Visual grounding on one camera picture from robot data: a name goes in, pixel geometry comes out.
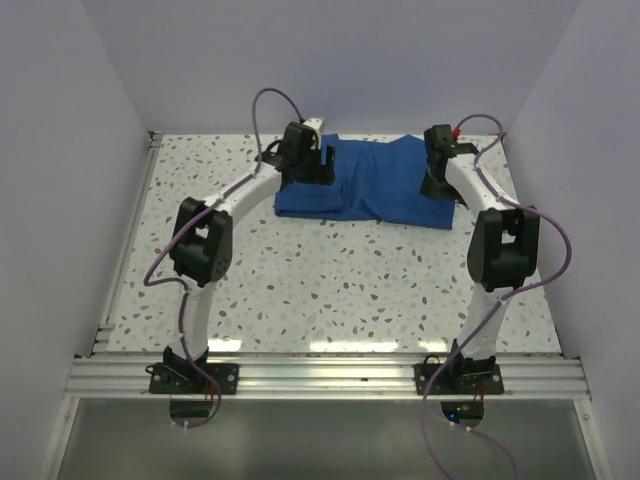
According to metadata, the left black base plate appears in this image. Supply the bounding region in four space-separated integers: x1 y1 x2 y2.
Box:
145 347 240 395

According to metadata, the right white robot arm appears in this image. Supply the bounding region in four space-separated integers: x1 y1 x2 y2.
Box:
414 125 540 395

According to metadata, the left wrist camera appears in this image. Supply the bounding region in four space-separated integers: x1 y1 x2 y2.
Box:
303 117 324 150

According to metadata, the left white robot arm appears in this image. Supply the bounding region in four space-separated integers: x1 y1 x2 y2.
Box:
146 118 335 396

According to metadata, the aluminium front rail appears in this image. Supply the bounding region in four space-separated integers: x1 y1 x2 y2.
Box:
63 354 590 400

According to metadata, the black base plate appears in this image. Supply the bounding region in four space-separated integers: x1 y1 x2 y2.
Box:
145 347 240 395
413 355 505 395

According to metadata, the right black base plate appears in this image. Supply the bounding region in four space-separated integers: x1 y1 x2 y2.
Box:
413 355 505 395

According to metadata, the blue surgical cloth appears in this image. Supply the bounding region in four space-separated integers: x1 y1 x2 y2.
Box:
274 134 455 230

